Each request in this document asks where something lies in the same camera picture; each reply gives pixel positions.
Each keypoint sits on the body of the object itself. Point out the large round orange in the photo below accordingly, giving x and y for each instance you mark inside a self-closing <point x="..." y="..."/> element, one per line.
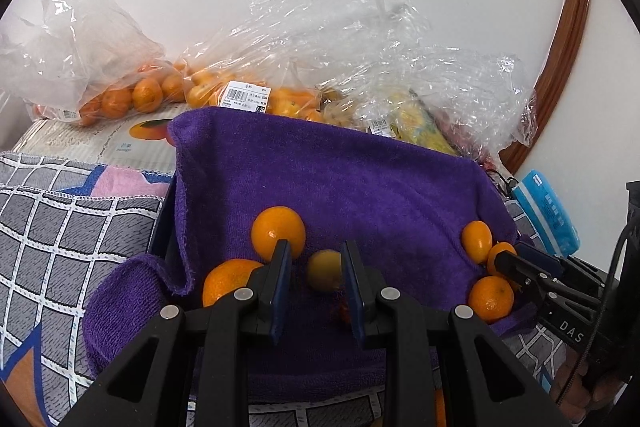
<point x="225" y="282"/>

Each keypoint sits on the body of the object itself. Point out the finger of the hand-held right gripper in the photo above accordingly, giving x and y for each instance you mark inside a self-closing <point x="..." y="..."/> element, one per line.
<point x="520" y="276"/>
<point x="535" y="259"/>

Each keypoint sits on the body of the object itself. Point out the medium orange with stem dot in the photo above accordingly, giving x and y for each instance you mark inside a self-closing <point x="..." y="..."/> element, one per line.
<point x="495" y="249"/>

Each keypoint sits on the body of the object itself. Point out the pile of bagged kumquats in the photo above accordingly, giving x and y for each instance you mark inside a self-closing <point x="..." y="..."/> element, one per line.
<point x="285" y="101"/>

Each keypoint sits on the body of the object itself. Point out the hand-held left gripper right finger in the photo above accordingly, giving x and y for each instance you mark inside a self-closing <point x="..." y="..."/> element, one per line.
<point x="352" y="302"/>

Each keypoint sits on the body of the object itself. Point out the small round orange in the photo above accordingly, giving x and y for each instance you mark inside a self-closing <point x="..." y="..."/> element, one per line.
<point x="278" y="229"/>

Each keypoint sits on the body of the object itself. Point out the clear plastic bag, yellow fruit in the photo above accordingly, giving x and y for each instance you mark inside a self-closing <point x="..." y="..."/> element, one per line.
<point x="440" y="87"/>

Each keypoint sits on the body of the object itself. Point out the small yellowish round fruit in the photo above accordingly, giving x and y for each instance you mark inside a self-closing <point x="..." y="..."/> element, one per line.
<point x="324" y="271"/>

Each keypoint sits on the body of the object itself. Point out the clear plastic bag of mandarins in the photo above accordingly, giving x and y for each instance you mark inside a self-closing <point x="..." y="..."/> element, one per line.
<point x="85" y="37"/>

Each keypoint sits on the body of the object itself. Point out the brown wooden frame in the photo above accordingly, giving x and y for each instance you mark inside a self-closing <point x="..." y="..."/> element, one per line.
<point x="565" y="57"/>

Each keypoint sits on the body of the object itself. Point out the oval kumquat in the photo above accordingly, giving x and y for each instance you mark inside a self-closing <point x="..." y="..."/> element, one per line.
<point x="476" y="241"/>

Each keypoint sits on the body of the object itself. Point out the large oval orange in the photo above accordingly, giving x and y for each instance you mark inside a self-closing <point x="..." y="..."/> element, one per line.
<point x="491" y="301"/>

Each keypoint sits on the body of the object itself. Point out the blue tissue pack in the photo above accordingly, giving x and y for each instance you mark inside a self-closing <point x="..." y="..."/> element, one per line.
<point x="547" y="217"/>

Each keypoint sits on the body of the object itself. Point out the bagged yellow fruit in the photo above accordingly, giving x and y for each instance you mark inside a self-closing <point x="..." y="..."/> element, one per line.
<point x="417" y="127"/>

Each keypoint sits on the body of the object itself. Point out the person's right hand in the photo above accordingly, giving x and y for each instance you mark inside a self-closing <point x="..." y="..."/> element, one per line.
<point x="572" y="387"/>

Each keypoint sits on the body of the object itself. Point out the purple towel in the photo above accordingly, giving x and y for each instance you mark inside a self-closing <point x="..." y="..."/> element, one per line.
<point x="350" y="187"/>

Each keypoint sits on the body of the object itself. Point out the pile of bagged mandarins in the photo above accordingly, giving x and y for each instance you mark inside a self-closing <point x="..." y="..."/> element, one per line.
<point x="130" y="97"/>

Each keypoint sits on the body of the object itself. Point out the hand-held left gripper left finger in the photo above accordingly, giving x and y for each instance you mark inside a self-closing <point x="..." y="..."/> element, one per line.
<point x="280" y="297"/>

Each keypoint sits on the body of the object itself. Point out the cardboard box with mango print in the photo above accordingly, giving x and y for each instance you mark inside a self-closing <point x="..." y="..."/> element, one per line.
<point x="100" y="137"/>

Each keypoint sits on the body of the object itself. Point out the clear plastic bag of kumquats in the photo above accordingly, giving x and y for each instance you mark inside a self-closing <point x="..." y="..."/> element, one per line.
<point x="260" y="52"/>

